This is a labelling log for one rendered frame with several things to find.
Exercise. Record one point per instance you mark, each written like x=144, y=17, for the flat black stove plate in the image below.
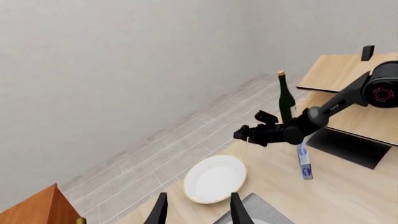
x=351, y=147

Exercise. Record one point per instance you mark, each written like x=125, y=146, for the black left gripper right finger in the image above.
x=238, y=211

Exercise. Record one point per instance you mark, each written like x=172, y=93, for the blue and white carton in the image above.
x=304, y=163

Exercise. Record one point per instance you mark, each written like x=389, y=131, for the pale wooden rack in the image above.
x=335, y=72

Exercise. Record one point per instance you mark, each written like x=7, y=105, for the red-brown wooden cabinet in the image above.
x=34, y=207

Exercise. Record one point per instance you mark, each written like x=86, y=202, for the dark green wine bottle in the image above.
x=286, y=102

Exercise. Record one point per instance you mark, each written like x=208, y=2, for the grey mat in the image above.
x=264, y=207

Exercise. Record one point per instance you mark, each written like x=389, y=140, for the small black block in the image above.
x=368, y=53

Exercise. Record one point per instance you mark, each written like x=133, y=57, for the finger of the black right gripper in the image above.
x=241, y=134

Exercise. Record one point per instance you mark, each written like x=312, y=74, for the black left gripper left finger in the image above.
x=159, y=210

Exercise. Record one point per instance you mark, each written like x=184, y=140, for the white plate with gold rim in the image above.
x=214, y=178

